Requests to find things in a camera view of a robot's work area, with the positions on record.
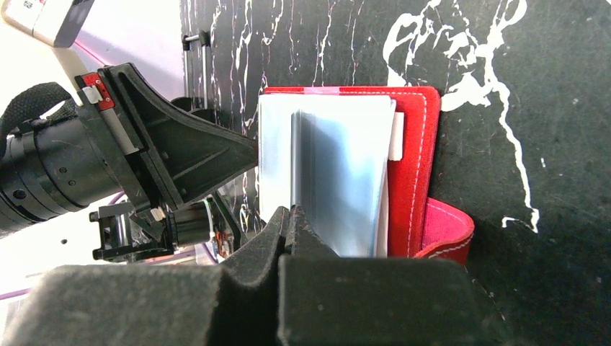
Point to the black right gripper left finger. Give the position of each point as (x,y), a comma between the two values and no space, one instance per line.
(233,303)

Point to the red leather card holder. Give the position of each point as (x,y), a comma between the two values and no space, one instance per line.
(418,226)

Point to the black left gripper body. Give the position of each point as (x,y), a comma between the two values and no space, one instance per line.
(60,154)

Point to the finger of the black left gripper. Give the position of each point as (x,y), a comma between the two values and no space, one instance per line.
(186,156)

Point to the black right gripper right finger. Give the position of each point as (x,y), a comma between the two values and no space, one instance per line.
(325,299)

